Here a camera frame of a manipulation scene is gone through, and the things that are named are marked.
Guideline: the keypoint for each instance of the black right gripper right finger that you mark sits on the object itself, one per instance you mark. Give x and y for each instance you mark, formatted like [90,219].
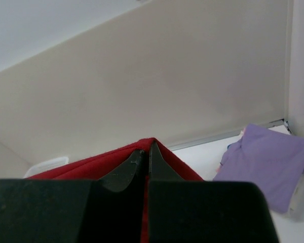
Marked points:
[204,211]

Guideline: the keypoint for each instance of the red t-shirt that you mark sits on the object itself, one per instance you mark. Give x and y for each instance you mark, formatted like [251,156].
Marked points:
[130,198]

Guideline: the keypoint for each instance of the folded purple t-shirt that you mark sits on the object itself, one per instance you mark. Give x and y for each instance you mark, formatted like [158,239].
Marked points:
[263,164]

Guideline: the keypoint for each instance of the white plastic laundry basket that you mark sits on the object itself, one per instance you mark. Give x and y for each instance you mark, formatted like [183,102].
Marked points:
[46,166]

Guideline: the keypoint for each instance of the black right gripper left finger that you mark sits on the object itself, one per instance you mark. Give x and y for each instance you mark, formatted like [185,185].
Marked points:
[42,210]

